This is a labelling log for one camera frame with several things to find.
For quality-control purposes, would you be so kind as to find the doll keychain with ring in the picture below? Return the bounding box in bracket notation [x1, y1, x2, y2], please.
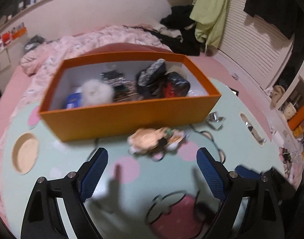
[127, 127, 188, 161]

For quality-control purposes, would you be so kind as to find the blue metal tin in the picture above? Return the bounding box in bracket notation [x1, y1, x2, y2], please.
[65, 92, 82, 109]

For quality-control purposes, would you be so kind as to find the black lace scrunchie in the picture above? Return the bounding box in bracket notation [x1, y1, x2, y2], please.
[136, 59, 167, 99]

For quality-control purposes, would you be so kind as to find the white fur pompom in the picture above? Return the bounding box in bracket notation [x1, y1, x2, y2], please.
[81, 79, 115, 106]

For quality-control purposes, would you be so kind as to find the black hair claw clip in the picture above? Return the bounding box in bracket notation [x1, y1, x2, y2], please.
[100, 70, 137, 102]

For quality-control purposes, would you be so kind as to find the orange cardboard box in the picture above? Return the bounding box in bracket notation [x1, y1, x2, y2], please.
[39, 52, 221, 142]

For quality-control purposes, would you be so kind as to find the clear crinkled plastic wrap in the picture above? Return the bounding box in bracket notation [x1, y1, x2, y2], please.
[205, 112, 226, 130]

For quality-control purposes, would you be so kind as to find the orange bottle on shelf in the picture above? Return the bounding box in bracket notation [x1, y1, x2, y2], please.
[288, 105, 304, 131]

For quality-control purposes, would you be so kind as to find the tablet on bed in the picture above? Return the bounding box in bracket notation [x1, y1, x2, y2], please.
[229, 88, 239, 97]

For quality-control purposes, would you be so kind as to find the pink floral duvet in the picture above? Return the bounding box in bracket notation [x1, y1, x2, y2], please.
[0, 25, 170, 136]

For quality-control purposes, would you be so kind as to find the green hanging garment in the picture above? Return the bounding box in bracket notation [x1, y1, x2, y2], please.
[190, 0, 230, 48]

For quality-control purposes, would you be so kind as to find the white bedside drawer cabinet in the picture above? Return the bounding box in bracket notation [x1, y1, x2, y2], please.
[0, 33, 28, 78]

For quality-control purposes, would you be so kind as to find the black clothes pile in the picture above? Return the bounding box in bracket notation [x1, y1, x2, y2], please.
[140, 5, 201, 56]

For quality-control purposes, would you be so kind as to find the black hanging garment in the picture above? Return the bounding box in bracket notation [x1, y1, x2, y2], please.
[243, 0, 304, 41]

